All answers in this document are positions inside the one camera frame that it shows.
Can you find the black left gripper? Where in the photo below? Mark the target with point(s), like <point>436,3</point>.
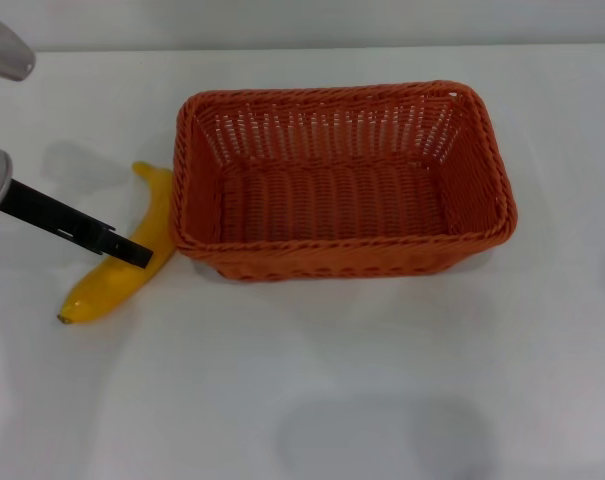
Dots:
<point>47,212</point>

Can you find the yellow banana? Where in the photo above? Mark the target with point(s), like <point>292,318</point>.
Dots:
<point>113,286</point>

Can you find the orange woven plastic basket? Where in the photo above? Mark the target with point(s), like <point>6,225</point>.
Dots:
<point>342,210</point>

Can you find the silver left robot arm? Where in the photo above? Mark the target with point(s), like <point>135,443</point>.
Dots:
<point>2,55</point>

